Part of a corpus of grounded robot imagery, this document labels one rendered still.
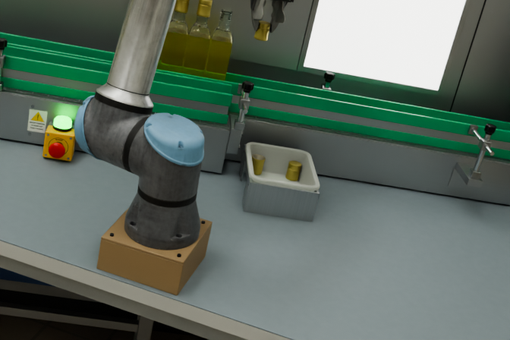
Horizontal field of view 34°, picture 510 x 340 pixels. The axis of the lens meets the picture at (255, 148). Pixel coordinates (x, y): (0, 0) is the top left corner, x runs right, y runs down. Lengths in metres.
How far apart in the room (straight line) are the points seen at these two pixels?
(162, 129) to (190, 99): 0.53
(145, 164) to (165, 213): 0.10
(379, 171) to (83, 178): 0.81
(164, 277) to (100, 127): 0.31
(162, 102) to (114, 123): 0.49
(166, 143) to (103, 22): 0.86
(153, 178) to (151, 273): 0.19
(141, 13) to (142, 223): 0.40
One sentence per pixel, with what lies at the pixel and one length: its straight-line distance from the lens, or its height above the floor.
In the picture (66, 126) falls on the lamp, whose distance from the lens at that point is 2.05.
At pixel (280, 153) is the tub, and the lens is 2.16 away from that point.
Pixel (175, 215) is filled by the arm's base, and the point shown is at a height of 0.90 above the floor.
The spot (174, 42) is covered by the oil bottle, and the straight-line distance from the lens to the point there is 2.15.
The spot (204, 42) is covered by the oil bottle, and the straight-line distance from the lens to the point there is 2.14.
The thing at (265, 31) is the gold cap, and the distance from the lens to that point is 2.12.
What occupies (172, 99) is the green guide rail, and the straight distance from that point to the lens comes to 2.08.
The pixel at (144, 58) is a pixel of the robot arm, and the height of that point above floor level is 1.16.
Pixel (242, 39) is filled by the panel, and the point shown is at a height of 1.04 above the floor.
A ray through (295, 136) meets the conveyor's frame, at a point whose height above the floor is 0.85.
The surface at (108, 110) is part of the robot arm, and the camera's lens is 1.61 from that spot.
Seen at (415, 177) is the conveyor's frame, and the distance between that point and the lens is 2.33.
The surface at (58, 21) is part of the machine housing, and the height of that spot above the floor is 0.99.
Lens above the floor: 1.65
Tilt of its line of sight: 23 degrees down
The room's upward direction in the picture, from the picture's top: 13 degrees clockwise
